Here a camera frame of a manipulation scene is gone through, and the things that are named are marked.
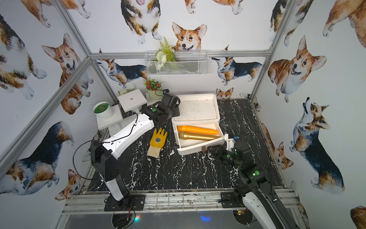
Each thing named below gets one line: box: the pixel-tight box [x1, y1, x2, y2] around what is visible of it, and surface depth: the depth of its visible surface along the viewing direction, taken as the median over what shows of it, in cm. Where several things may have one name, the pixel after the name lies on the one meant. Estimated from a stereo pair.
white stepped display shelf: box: [96, 88, 163, 136], surface depth 94 cm
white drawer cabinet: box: [171, 93, 225, 156], surface depth 81 cm
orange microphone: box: [177, 125, 219, 136], surface depth 81 cm
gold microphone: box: [178, 131, 222, 141], surface depth 80 cm
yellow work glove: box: [147, 127, 168, 159], surface depth 95 cm
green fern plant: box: [155, 36, 176, 72], surface depth 84 cm
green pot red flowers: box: [142, 77, 163, 101], surface depth 96 cm
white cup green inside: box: [91, 101, 114, 121], surface depth 88 cm
